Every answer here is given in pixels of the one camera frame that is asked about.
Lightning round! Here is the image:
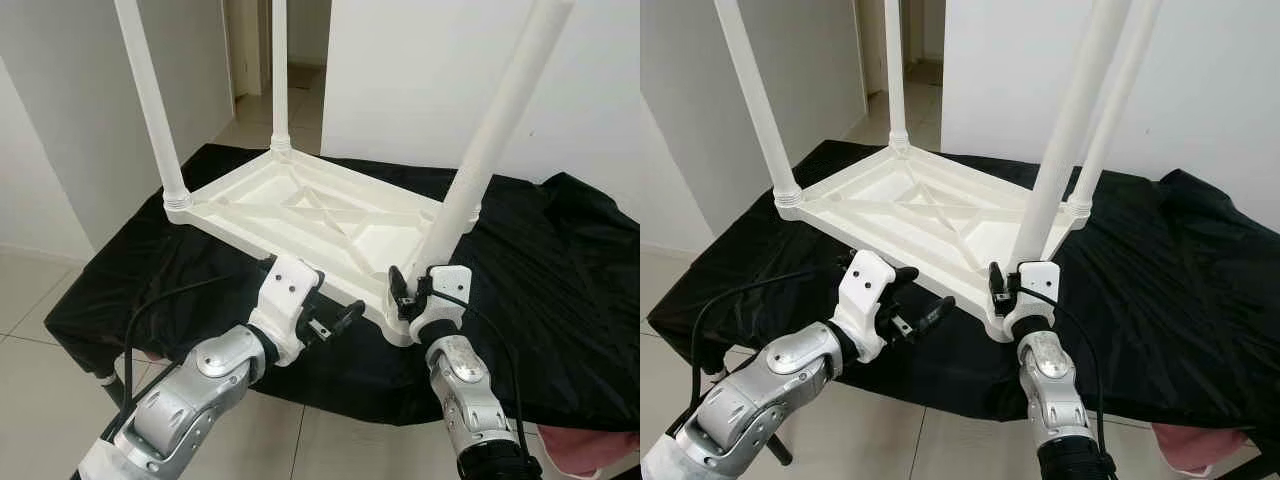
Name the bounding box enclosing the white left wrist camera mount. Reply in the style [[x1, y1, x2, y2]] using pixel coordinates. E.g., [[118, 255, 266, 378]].
[[245, 253, 323, 366], [830, 250, 898, 361]]

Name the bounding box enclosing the white door frame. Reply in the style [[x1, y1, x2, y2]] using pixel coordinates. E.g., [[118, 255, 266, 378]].
[[860, 0, 891, 91], [225, 0, 271, 96]]

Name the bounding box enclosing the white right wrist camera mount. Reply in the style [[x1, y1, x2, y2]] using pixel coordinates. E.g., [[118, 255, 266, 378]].
[[1000, 260, 1061, 341], [408, 265, 473, 346]]

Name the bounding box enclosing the white plastic table top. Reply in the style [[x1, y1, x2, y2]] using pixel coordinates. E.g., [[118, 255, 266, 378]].
[[775, 135, 1093, 343], [163, 140, 471, 348]]

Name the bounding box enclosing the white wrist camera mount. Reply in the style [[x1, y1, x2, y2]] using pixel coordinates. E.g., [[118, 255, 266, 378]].
[[1000, 260, 1061, 341], [830, 250, 898, 361], [245, 253, 323, 366], [408, 265, 473, 346]]

